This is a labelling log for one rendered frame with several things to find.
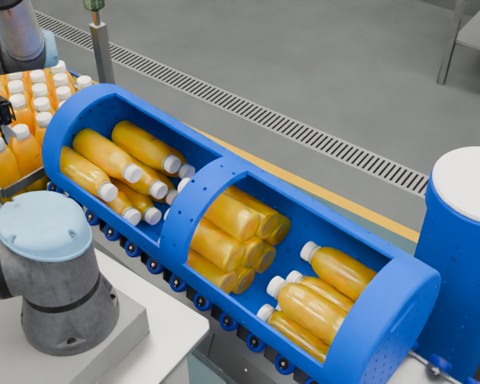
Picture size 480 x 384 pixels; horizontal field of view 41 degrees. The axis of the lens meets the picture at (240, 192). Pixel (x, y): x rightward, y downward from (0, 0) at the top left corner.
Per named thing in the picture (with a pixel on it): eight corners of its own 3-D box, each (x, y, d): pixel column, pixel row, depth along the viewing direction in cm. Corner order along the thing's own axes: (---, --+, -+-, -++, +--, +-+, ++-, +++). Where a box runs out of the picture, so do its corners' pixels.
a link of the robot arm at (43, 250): (105, 297, 91) (89, 232, 82) (8, 319, 89) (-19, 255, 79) (95, 238, 100) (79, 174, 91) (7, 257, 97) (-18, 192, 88)
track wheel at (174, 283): (187, 279, 136) (193, 278, 138) (172, 267, 138) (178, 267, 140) (179, 296, 137) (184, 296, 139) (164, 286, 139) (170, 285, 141)
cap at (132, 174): (126, 183, 143) (132, 187, 142) (121, 172, 140) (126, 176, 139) (139, 171, 144) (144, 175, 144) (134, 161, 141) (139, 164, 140)
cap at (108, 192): (109, 179, 139) (113, 183, 138) (115, 189, 142) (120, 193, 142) (96, 192, 138) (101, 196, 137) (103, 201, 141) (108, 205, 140)
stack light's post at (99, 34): (136, 264, 268) (96, 28, 193) (130, 260, 270) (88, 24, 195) (143, 259, 270) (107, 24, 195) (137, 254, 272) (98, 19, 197)
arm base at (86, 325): (75, 372, 93) (62, 334, 87) (2, 329, 99) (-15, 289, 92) (139, 302, 103) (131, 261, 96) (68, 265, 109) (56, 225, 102)
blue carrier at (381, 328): (348, 433, 116) (356, 362, 95) (61, 209, 159) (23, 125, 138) (430, 326, 129) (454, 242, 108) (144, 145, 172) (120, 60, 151)
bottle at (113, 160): (78, 158, 152) (125, 191, 144) (66, 140, 147) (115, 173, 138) (98, 140, 155) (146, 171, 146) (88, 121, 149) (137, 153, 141)
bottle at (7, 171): (11, 186, 170) (-6, 135, 159) (32, 193, 169) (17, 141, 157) (-5, 203, 166) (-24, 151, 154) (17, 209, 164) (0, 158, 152)
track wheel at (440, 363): (447, 373, 121) (452, 365, 121) (426, 360, 123) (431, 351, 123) (449, 374, 125) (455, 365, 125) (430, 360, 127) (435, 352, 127)
